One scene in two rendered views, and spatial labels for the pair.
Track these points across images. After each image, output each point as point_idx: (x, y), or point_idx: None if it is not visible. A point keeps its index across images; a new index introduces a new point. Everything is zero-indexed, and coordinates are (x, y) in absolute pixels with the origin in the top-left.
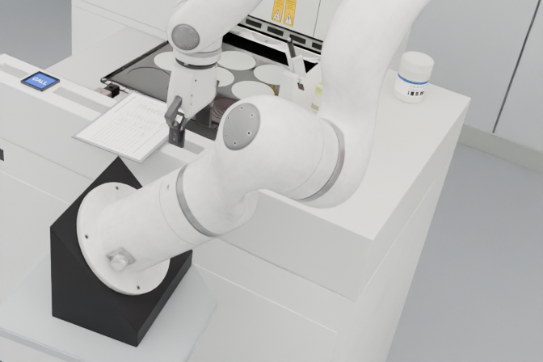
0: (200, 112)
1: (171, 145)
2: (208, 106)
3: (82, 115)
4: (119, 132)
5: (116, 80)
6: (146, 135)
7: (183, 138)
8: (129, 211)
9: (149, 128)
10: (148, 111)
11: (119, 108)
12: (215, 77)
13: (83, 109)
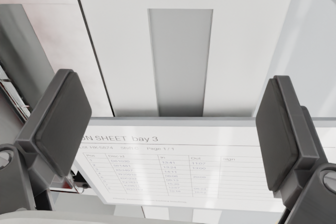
0: (69, 142)
1: (215, 95)
2: (25, 162)
3: (220, 213)
4: (251, 184)
5: (66, 184)
6: (226, 153)
7: (301, 115)
8: None
9: (192, 159)
10: (136, 176)
11: (168, 201)
12: None
13: (201, 215)
